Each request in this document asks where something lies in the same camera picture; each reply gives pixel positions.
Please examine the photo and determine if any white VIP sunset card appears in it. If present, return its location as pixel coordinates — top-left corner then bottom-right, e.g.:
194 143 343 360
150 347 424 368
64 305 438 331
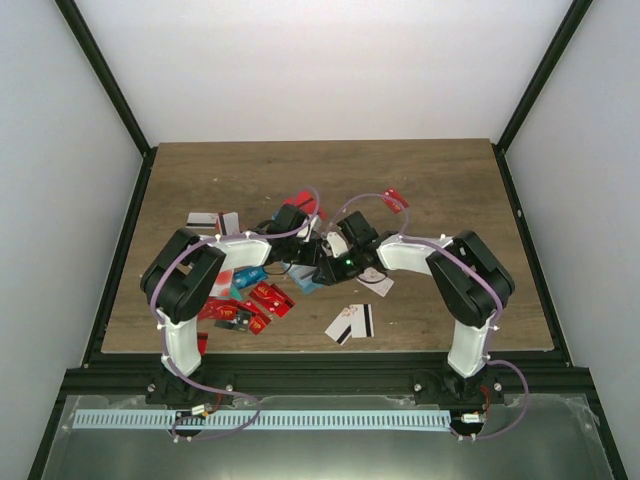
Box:
356 268 394 297

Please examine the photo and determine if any teal card holder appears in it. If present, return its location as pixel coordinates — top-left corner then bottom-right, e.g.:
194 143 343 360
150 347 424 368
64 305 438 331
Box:
282 263 322 294

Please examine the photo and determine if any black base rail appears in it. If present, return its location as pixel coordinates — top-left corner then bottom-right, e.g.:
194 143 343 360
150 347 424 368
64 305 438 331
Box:
61 351 595 404

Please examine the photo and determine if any black frame post left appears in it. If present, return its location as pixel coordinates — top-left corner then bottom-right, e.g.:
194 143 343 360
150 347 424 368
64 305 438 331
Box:
53 0 152 156

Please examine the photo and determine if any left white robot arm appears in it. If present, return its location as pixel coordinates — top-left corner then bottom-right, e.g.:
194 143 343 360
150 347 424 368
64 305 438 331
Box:
140 202 320 404

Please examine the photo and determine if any black frame post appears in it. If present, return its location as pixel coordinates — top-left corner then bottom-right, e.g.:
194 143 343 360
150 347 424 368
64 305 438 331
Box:
497 0 594 151
53 0 152 156

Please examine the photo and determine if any red vip card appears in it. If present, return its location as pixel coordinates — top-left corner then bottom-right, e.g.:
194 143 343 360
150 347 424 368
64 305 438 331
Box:
197 297 238 321
237 301 272 335

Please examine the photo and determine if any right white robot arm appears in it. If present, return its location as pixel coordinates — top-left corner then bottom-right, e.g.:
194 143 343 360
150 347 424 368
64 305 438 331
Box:
313 211 515 403

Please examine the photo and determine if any striped sunset card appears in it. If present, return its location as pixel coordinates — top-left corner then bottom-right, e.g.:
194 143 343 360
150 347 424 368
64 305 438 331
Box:
325 304 364 345
349 304 374 338

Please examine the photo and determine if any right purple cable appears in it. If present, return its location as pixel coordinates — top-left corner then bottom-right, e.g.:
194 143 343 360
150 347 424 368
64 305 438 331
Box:
324 193 530 444

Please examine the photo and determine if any purple cable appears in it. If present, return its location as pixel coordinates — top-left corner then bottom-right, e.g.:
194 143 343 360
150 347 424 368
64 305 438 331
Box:
149 185 322 444
324 193 530 444

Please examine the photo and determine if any red stripe card front edge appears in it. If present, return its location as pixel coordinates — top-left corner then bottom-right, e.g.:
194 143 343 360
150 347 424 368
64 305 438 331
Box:
197 332 209 356

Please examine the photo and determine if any white card black stripe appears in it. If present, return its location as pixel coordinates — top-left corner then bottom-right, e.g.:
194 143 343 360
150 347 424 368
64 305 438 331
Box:
186 212 219 229

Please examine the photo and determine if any light blue slotted rail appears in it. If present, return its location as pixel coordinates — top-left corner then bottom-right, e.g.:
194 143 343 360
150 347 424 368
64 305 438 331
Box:
73 409 451 432

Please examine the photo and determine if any black frame post right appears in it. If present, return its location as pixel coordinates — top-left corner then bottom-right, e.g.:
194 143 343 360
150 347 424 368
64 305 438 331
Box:
497 0 594 151

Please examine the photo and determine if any red card far right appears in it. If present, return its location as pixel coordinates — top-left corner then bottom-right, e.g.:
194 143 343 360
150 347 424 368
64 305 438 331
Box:
382 188 409 214

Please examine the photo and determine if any red VIP card left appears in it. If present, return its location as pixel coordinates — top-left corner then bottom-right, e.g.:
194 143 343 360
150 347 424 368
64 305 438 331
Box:
197 297 238 321

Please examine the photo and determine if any white card vertical stripe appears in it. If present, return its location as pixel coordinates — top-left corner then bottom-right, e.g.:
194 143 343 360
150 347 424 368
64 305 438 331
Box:
216 212 240 236

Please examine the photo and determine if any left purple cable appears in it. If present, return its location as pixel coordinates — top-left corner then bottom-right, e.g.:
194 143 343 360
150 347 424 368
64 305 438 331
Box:
149 185 322 444

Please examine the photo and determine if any red card white logo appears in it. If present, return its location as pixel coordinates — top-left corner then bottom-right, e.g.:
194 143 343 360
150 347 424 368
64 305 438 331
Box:
249 281 295 318

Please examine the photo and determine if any blue VIP card lower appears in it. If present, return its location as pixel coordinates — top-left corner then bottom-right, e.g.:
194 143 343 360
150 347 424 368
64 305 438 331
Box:
232 267 268 290

